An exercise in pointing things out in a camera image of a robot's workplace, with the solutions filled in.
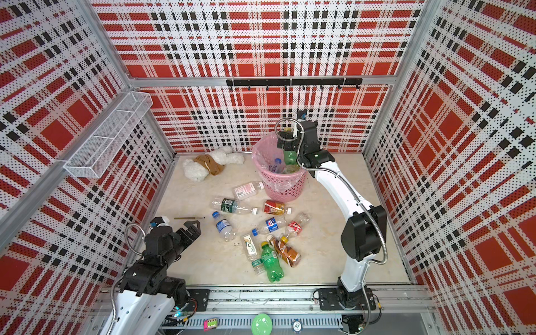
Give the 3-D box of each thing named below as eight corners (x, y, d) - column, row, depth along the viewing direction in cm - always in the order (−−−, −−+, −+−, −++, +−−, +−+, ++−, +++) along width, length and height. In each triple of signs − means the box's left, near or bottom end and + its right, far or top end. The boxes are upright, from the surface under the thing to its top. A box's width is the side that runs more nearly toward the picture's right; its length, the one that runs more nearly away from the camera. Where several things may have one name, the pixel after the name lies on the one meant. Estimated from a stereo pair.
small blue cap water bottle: (228, 244, 88) (225, 239, 85) (210, 220, 96) (207, 215, 92) (238, 236, 91) (236, 231, 87) (220, 213, 98) (217, 208, 94)
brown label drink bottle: (266, 241, 88) (266, 238, 85) (275, 233, 90) (275, 229, 87) (293, 269, 80) (294, 266, 77) (302, 259, 83) (303, 256, 80)
